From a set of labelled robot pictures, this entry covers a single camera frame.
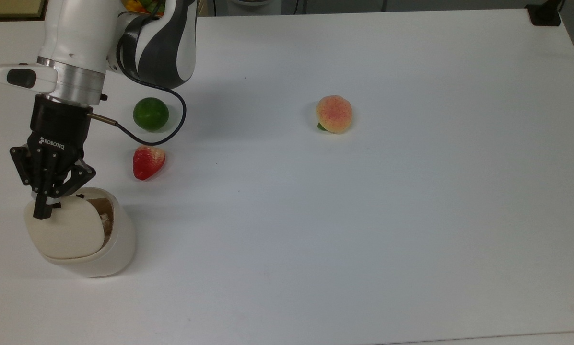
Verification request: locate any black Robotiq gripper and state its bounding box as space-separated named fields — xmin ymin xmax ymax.
xmin=9 ymin=95 xmax=97 ymax=220

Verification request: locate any toy peach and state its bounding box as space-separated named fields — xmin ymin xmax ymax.
xmin=316 ymin=95 xmax=353 ymax=134

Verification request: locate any black table clamp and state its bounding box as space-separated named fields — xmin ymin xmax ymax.
xmin=526 ymin=0 xmax=563 ymax=27

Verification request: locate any green toy lime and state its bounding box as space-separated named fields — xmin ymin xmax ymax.
xmin=133 ymin=97 xmax=170 ymax=132

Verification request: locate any yellow framed board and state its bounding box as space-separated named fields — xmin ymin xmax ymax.
xmin=0 ymin=0 xmax=47 ymax=21

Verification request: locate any toy strawberry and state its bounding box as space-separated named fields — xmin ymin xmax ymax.
xmin=133 ymin=145 xmax=166 ymax=181

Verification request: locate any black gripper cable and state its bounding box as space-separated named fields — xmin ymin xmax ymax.
xmin=86 ymin=29 xmax=188 ymax=147

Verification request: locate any colourful toy fruit pile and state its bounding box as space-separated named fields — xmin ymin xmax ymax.
xmin=121 ymin=0 xmax=165 ymax=17

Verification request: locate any cream lidded garbage bin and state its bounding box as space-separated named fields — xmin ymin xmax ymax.
xmin=24 ymin=187 xmax=137 ymax=278

